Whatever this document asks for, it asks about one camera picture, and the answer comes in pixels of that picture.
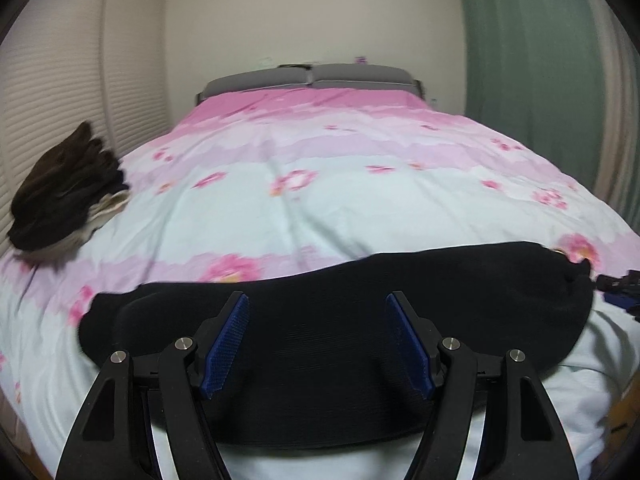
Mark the green curtain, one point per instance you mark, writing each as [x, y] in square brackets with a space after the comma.
[530, 80]

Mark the pile of dark folded clothes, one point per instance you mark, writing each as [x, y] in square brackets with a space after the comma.
[65, 195]

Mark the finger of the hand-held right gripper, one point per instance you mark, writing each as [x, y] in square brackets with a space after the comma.
[620, 287]

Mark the white louvered closet door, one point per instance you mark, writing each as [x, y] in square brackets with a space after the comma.
[70, 75]

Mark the grey pillows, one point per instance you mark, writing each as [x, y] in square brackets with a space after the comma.
[300, 80]

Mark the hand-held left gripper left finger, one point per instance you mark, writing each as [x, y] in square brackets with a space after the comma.
[227, 347]

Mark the black pants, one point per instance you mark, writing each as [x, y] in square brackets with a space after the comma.
[330, 320]

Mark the pink floral blanket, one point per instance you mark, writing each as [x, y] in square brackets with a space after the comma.
[300, 185]

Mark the grey pillow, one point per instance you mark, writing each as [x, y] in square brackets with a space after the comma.
[362, 76]
[252, 81]

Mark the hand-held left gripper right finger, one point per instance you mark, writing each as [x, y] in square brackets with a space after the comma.
[406, 342]

